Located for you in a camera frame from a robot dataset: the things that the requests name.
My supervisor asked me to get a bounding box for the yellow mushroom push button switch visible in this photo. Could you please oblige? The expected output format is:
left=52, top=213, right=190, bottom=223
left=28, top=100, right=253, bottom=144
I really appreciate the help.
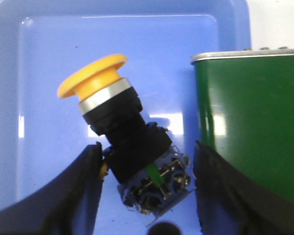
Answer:
left=57, top=54, right=194, bottom=222

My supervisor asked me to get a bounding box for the aluminium conveyor frame rail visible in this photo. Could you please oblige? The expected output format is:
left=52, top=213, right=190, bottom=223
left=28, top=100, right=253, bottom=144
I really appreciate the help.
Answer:
left=190, top=48, right=294, bottom=64

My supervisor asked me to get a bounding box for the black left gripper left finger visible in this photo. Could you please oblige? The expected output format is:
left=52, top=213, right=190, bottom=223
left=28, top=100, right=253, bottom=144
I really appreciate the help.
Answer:
left=0, top=142, right=103, bottom=235

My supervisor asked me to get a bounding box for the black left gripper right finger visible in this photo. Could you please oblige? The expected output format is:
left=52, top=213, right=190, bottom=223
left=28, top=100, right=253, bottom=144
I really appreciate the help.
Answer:
left=194, top=141, right=294, bottom=235

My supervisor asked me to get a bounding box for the blue plastic tray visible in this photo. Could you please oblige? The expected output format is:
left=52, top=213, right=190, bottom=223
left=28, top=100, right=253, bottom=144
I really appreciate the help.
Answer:
left=0, top=0, right=250, bottom=235

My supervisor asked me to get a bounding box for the green conveyor belt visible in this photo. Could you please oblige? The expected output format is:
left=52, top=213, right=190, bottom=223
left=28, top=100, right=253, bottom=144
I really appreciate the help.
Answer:
left=193, top=56, right=294, bottom=203

